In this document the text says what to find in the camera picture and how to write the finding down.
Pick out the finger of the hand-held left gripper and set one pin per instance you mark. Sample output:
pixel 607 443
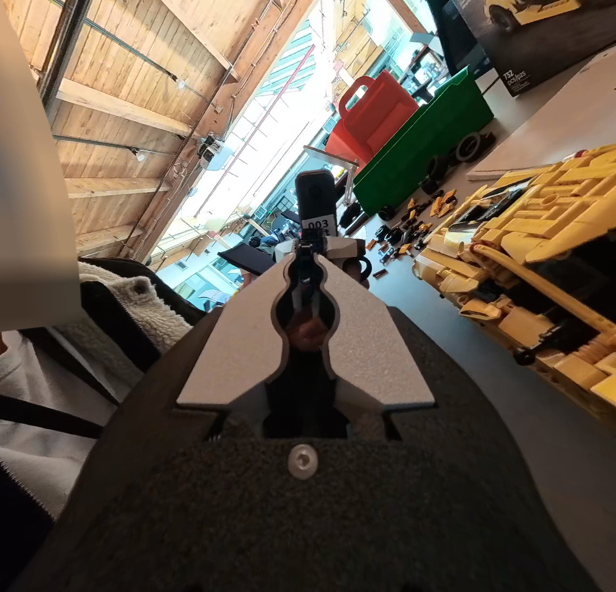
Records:
pixel 286 251
pixel 344 250

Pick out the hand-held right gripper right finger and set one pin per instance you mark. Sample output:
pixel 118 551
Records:
pixel 380 356

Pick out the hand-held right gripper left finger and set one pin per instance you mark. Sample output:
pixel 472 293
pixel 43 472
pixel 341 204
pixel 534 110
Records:
pixel 226 356

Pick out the black brick assembly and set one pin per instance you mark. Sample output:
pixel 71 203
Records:
pixel 305 269

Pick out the grey desk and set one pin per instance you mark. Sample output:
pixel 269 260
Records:
pixel 481 409

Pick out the black background table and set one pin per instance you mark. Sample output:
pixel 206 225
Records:
pixel 245 259

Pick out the pile of yellow black pieces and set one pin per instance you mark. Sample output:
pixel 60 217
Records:
pixel 414 231

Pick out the black fleece-lined jacket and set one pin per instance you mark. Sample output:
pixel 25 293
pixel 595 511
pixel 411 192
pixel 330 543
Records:
pixel 154 312

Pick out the red plastic carry case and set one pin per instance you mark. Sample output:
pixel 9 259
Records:
pixel 375 115

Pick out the white ceiling device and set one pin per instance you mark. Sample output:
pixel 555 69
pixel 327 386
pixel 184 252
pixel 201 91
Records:
pixel 214 151

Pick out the green plastic bin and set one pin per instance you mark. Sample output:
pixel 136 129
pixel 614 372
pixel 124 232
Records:
pixel 423 139

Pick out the yellow brick car model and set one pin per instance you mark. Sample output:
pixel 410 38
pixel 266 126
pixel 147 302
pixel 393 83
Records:
pixel 529 240

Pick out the light grey hoodie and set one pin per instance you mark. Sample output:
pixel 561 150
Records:
pixel 48 409

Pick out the black monitor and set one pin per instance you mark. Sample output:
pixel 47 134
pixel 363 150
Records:
pixel 452 23

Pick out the open instruction booklet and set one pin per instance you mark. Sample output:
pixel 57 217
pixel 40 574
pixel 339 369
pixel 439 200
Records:
pixel 553 144

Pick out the brick set box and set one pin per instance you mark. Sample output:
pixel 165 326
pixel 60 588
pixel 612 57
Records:
pixel 553 23

